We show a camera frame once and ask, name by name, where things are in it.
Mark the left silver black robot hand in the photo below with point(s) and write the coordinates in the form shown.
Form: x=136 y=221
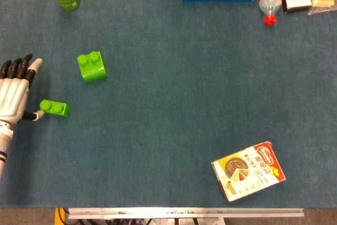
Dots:
x=13 y=96

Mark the red white biscuit box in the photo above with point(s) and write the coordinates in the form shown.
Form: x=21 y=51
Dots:
x=247 y=172

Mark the large green toy block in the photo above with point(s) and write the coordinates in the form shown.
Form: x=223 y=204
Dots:
x=93 y=70

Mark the blue felt table cloth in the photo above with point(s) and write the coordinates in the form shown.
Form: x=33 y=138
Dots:
x=168 y=90

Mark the aluminium frame rail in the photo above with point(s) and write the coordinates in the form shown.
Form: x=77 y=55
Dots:
x=184 y=212

